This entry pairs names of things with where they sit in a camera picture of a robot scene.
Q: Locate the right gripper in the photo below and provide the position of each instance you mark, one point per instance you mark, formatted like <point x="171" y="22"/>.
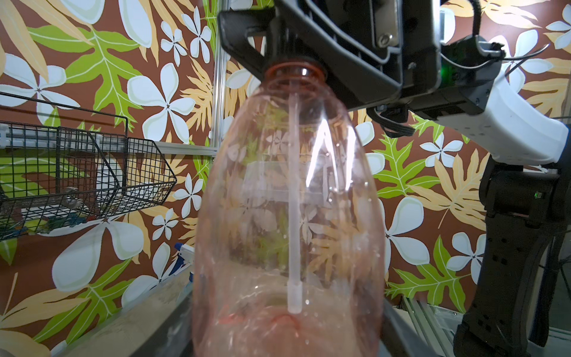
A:
<point x="401" y="61"/>

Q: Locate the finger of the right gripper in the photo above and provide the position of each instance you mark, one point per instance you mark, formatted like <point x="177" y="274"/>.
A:
<point x="236" y="27"/>

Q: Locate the orange translucent spray bottle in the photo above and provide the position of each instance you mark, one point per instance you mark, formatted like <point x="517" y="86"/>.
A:
<point x="290" y="244"/>

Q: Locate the blue white spray nozzle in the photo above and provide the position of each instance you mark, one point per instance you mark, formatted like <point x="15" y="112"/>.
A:
<point x="184" y="260"/>

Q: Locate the black spray nozzle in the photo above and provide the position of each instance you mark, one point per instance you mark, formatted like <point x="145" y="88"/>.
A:
<point x="284" y="45"/>

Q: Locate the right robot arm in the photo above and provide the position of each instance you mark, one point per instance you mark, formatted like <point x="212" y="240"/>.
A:
<point x="524" y="193"/>

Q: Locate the black wire wall basket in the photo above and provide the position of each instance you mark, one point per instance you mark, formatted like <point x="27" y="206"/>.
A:
<point x="54" y="177"/>

